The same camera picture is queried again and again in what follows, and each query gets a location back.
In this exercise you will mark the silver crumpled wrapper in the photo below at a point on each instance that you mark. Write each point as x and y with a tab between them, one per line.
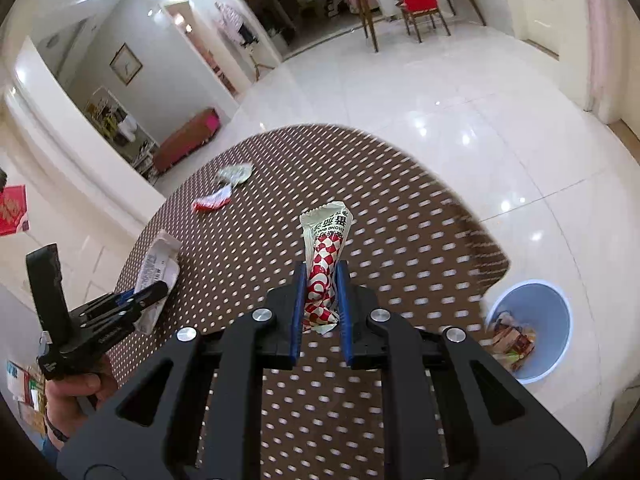
235	174

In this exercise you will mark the red and white wrapper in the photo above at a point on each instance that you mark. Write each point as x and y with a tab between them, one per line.
212	200

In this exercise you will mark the framed wall picture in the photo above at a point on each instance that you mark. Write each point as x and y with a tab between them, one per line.
126	64

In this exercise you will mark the red bench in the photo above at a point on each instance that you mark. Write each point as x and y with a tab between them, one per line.
185	137

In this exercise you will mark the white printed wrapper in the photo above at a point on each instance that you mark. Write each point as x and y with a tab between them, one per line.
160	260

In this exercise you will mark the white storage rack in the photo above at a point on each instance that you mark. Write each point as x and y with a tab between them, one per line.
115	125

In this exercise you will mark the colourful wall stickers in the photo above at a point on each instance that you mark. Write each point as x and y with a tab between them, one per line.
22	390

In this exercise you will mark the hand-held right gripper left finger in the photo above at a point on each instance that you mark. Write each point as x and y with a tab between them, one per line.
298	310

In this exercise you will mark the white door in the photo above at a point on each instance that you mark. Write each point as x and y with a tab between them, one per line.
545	0

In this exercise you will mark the person's left hand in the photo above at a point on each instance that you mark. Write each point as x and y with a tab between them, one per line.
70	395

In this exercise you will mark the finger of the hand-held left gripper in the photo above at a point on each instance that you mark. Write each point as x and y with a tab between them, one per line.
145	305
142	292

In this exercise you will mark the red wall poster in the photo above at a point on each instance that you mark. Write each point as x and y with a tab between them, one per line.
12	210

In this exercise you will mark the brown dotted tablecloth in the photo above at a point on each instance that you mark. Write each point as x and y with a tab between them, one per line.
400	240

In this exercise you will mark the red white checkered wrapper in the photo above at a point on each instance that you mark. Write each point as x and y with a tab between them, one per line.
325	260

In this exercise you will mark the pile of snack wrappers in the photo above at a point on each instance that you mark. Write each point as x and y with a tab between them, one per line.
517	345

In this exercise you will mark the hanging pink clothes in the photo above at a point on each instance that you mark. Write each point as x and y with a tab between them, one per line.
232	22

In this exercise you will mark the blue plastic waste bin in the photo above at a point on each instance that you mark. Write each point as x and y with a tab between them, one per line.
545	320

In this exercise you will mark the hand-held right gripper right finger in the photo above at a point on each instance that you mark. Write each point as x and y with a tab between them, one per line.
342	310

